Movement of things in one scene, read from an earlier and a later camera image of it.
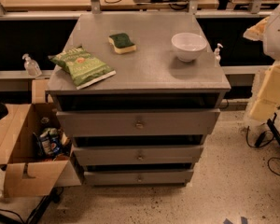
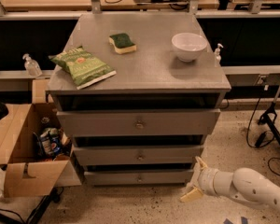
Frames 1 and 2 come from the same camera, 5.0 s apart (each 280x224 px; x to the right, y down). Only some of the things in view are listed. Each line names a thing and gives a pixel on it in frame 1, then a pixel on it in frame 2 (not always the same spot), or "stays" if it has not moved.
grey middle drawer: x=137 y=155 stays
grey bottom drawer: x=138 y=177 stays
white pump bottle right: x=217 y=53 stays
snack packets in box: x=51 y=143 stays
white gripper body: x=278 y=35 → x=205 y=178
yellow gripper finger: x=262 y=110 → x=192 y=195
